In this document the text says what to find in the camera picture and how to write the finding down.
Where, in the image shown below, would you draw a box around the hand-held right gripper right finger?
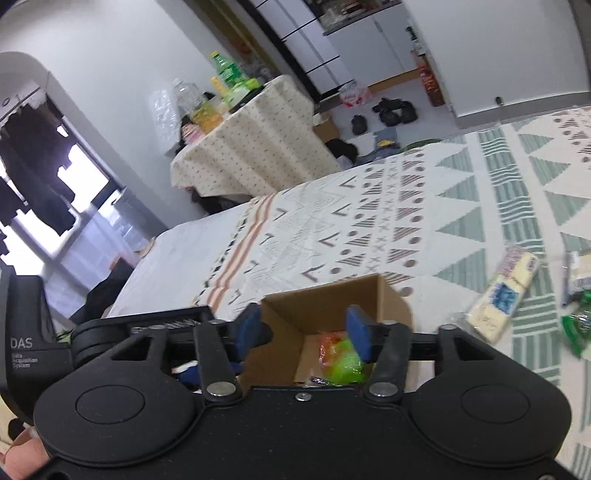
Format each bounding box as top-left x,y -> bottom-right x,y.
346,305 -> 477,404

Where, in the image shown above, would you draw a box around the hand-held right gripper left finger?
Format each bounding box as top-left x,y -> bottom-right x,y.
108,302 -> 274,402

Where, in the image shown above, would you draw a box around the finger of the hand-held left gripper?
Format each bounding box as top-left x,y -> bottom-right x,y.
71,307 -> 216,366
173,360 -> 204,391

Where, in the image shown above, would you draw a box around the orange-red snack packet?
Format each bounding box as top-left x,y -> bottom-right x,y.
318,333 -> 352,367

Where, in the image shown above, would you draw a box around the light green snack packet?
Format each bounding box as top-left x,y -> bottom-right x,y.
323,339 -> 366,386

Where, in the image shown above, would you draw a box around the person's left hand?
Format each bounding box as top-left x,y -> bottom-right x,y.
0,415 -> 50,480

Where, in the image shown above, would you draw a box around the window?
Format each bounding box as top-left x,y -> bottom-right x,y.
0,138 -> 114,282

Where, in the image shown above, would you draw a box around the printed bed blanket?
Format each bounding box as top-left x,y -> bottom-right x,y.
106,106 -> 591,480

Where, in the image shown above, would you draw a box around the cream biscuit packet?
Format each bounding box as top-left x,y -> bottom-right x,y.
455,244 -> 541,344

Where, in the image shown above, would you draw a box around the dark hanging clothes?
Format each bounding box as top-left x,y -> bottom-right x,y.
0,99 -> 77,236

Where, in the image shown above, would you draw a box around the black bag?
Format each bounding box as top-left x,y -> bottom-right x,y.
325,138 -> 358,162

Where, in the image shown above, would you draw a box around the table with dotted tablecloth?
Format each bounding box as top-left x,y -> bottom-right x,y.
170,74 -> 340,200

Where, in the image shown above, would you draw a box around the blue cloth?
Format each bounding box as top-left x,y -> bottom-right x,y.
369,129 -> 402,160

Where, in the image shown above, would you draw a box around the small cardboard floor box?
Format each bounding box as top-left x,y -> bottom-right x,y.
313,113 -> 341,145

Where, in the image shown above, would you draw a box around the yellow drink bottle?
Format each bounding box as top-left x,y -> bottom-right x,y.
191,104 -> 227,134

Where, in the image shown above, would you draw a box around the clear plastic bag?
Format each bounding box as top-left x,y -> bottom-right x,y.
150,88 -> 185,153

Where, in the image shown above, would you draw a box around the dark green snack packet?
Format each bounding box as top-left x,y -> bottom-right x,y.
560,291 -> 591,361

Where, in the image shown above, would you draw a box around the clear packet of white biscuits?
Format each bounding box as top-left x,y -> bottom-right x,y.
561,249 -> 591,308

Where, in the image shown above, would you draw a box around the red and white package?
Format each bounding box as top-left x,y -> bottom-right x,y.
339,80 -> 372,108

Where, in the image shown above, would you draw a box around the clear plastic jar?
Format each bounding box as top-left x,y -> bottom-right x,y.
172,78 -> 209,112

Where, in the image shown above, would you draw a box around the green drink bottle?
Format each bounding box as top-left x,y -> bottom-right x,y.
210,51 -> 250,90

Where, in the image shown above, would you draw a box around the white panelled cabinet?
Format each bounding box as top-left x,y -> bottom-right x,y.
252,0 -> 352,100

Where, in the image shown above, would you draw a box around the white kitchen cabinet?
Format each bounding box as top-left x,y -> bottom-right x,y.
323,0 -> 432,88

